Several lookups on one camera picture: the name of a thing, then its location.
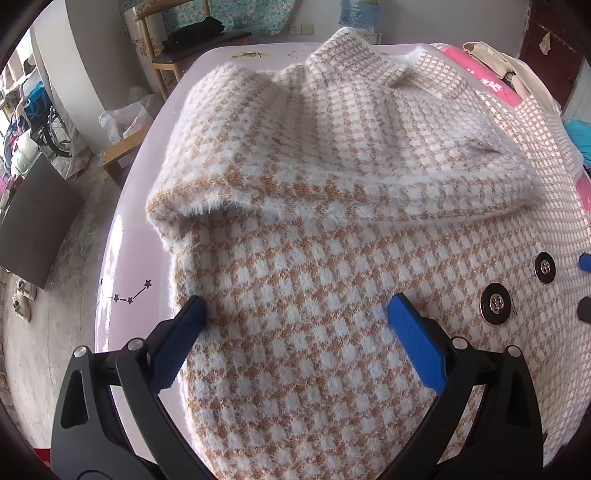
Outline black clothing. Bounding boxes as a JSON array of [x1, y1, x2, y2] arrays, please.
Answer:
[[161, 17, 227, 51]]

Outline wooden chair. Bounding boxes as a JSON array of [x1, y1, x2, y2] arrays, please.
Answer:
[[134, 0, 252, 100]]

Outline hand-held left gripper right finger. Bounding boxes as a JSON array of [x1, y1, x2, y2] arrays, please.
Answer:
[[387, 292, 544, 480]]

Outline dark red door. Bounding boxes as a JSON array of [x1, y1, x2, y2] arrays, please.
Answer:
[[519, 0, 591, 107]]

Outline pink floral blanket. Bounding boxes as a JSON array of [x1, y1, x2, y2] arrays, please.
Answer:
[[434, 42, 591, 217]]

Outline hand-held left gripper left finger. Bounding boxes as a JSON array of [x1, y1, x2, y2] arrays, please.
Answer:
[[50, 295, 208, 480]]

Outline wheelchair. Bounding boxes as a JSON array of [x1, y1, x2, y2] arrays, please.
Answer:
[[23, 83, 72, 158]]

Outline clear plastic bag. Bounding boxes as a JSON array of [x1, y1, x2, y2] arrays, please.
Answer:
[[98, 85, 158, 146]]

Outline beige clothes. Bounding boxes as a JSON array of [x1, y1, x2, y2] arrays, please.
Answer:
[[463, 41, 561, 114]]

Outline white patterned box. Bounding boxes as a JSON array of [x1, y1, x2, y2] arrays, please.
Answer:
[[127, 21, 155, 88]]

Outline dark board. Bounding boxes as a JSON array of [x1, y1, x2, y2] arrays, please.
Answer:
[[0, 154, 84, 289]]

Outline teal floral hanging cloth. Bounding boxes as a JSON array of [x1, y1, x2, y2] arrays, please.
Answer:
[[119, 0, 296, 35]]

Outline beige white houndstooth coat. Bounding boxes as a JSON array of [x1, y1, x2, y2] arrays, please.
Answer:
[[145, 28, 591, 480]]

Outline blue water jug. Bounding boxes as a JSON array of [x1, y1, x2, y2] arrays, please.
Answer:
[[339, 0, 377, 33]]

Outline small wooden stool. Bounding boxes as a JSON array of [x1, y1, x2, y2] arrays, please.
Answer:
[[102, 129, 148, 190]]

